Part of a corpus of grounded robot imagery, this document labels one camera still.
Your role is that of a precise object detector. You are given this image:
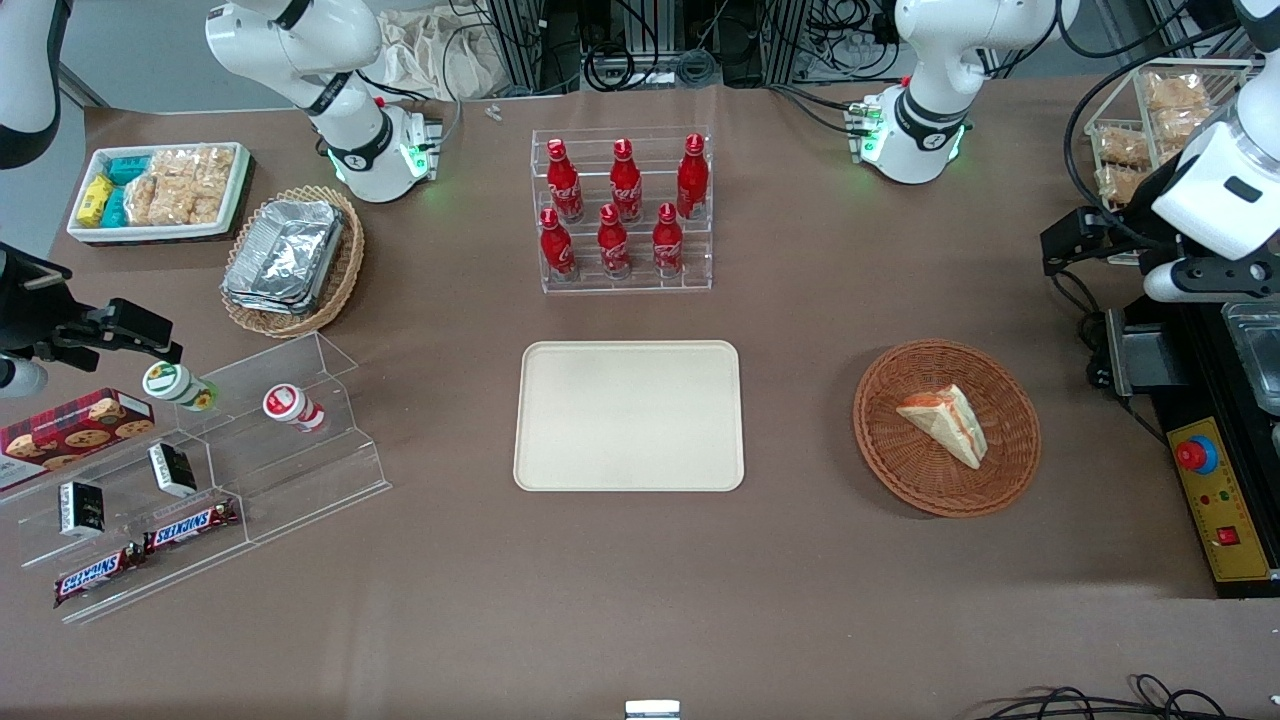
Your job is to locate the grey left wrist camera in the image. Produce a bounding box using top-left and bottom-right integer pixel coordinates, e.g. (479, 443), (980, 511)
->
(1143, 256), (1280, 304)

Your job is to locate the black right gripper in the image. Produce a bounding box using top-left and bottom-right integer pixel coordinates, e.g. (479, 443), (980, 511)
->
(0, 244), (185, 364)

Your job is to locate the green-label yogurt drink bottle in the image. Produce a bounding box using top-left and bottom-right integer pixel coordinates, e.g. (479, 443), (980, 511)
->
(141, 361), (220, 414)

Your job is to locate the black machine base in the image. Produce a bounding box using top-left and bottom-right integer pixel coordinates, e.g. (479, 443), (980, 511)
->
(1104, 294), (1280, 601)

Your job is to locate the oval tan wicker basket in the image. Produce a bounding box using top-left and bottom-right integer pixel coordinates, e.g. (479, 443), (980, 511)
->
(219, 185), (367, 340)

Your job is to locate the clear acrylic stepped shelf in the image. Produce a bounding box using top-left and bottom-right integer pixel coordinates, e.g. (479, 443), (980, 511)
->
(0, 331), (393, 627)

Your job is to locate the red-label yogurt drink bottle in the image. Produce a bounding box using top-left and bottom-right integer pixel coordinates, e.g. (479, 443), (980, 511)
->
(262, 384), (328, 434)

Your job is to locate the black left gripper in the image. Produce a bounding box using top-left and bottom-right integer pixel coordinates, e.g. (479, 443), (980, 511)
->
(1040, 155), (1189, 277)

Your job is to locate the white cloth bag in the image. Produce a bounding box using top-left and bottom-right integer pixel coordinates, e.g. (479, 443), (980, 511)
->
(378, 6), (503, 102)

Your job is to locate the round brown wicker basket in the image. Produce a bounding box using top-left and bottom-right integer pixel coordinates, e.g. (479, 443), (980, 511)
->
(852, 339), (1043, 519)

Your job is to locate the red cola bottle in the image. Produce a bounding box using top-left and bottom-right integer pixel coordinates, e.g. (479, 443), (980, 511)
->
(652, 203), (685, 277)
(597, 204), (633, 279)
(539, 207), (578, 279)
(676, 134), (710, 220)
(546, 138), (585, 224)
(609, 139), (644, 224)

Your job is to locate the beige rectangular tray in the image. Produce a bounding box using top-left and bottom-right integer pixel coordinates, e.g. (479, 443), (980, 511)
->
(512, 340), (747, 494)

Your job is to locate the aluminium frame rack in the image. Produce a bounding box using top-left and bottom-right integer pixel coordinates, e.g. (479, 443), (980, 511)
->
(488, 0), (831, 93)

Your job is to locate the aluminium foil tray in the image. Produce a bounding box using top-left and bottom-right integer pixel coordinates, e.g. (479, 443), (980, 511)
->
(221, 278), (337, 317)
(226, 200), (347, 303)

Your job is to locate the small black box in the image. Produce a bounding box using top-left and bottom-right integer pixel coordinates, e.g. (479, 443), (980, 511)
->
(57, 481), (108, 540)
(147, 442), (199, 499)

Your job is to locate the white wire basket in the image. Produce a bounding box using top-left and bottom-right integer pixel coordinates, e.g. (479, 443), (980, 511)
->
(1084, 59), (1257, 267)

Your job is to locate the clear bag of rice crackers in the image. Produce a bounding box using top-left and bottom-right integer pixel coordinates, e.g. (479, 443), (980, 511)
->
(123, 150), (197, 227)
(190, 147), (237, 225)

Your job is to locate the triangular sandwich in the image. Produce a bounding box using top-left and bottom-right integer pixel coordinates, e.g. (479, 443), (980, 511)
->
(895, 384), (990, 471)

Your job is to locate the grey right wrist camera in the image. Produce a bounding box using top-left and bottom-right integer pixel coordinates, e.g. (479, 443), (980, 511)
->
(0, 356), (49, 402)

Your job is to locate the red tartan cookie box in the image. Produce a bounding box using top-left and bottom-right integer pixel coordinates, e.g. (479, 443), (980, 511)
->
(0, 387), (157, 492)

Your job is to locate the black cable bundle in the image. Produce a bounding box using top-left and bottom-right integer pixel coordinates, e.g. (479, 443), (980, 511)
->
(974, 674), (1280, 720)

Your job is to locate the clear acrylic bottle rack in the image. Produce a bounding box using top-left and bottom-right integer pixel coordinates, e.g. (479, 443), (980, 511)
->
(529, 127), (714, 295)

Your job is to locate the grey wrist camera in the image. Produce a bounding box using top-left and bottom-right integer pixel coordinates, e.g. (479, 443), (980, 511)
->
(0, 356), (49, 402)
(1143, 256), (1280, 304)

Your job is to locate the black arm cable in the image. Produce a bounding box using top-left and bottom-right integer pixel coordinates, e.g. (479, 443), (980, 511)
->
(1060, 18), (1246, 253)

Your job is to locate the white rectangular snack tray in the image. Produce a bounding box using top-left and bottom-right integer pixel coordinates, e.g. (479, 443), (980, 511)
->
(66, 142), (252, 245)

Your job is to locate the snickers chocolate bar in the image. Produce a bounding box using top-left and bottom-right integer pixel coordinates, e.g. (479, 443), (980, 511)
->
(142, 497), (242, 555)
(52, 544), (147, 610)

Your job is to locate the bagged bread pastry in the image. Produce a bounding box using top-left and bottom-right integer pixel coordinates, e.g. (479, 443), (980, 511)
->
(1096, 164), (1147, 207)
(1142, 71), (1212, 114)
(1150, 105), (1217, 153)
(1094, 127), (1152, 167)

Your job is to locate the yellow snack packet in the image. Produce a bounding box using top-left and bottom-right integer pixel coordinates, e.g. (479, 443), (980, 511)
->
(76, 174), (117, 230)

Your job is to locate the clear metal-rimmed container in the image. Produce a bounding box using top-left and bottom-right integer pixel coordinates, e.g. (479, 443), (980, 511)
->
(1221, 299), (1280, 417)

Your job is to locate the yellow control panel box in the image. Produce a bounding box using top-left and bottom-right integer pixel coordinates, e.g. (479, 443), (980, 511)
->
(1166, 416), (1280, 600)

